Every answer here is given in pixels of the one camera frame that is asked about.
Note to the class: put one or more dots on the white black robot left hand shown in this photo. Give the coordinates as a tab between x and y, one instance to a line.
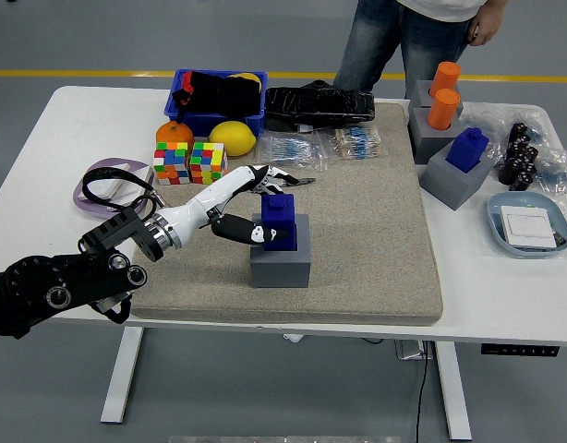
205	200

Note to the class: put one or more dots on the person's left hand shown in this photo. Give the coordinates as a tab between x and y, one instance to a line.
489	27

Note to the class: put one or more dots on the blue square seal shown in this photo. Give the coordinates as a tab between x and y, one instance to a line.
279	212
466	150

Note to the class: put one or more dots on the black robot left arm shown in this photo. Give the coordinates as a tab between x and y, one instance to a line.
34	286

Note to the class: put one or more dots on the person's left forearm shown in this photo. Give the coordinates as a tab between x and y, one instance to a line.
498	3

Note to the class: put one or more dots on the orange cylinder seal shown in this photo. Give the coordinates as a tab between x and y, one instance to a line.
442	111
446	76

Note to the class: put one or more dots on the grey seal holder block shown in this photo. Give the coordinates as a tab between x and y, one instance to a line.
449	187
419	97
279	272
422	138

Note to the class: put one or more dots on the multicoloured puzzle cube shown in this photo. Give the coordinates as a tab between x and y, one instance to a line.
170	161
207	159

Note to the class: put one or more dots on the yellow lemon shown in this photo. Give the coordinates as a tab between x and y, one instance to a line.
232	137

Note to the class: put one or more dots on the orange fruit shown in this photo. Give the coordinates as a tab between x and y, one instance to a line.
172	134

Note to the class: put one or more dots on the blue plastic bin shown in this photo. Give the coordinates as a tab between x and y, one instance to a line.
196	121

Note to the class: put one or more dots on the purple tray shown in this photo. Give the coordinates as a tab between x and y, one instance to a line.
122	161

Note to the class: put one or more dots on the clear plastic bag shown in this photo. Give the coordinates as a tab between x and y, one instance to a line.
491	120

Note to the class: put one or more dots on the clear bag of blue resistors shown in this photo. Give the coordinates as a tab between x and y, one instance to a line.
293	147

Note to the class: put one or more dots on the black grey pen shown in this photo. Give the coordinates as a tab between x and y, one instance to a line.
306	181

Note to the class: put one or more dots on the black capacitor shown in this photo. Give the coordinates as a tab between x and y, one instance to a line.
510	170
514	151
519	130
523	180
521	140
530	155

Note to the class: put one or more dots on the black cloth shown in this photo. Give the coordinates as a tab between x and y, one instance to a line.
219	92

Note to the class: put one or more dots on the red item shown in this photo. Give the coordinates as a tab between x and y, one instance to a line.
186	83

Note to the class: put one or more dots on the person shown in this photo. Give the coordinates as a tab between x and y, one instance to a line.
371	46

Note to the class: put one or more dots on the yellow item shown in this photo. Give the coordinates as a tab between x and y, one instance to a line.
246	75

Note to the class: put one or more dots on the black wrapped keyboard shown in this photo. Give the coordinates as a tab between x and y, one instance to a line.
320	104

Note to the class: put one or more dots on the grey-brown mat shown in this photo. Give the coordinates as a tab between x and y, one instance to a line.
357	231

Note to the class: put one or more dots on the clear bag of taped resistors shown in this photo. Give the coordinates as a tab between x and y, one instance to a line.
357	142

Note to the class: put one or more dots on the blue-grey tray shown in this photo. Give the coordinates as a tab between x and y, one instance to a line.
496	221

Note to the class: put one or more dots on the white table leg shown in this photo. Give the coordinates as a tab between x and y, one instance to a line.
452	392
119	378

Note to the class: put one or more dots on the green circuit board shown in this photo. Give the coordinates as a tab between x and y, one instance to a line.
560	239

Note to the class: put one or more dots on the grey box under table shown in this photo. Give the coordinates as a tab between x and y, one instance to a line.
410	350

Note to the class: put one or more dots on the black table control panel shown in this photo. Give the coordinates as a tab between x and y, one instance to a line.
519	350

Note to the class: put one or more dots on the white switch panel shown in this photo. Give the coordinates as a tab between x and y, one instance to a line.
526	226
140	174
110	184

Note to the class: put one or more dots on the white bracket under table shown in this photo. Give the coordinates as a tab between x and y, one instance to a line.
293	338

